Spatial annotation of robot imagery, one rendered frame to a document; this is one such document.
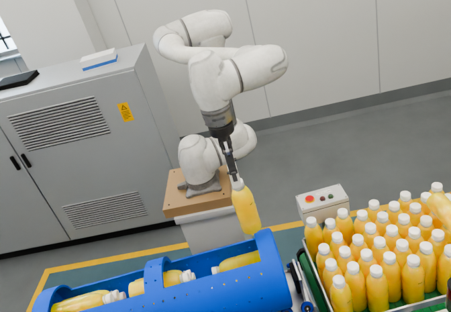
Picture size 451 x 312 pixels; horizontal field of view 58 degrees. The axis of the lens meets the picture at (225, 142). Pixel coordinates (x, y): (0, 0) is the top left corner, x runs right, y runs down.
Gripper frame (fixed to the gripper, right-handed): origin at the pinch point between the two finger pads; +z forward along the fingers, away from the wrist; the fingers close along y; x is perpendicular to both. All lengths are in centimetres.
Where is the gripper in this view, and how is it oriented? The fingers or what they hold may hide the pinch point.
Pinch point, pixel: (234, 176)
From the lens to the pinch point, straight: 130.2
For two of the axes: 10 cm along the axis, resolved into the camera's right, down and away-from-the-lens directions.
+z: 2.3, 8.3, 5.0
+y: 1.3, 4.9, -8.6
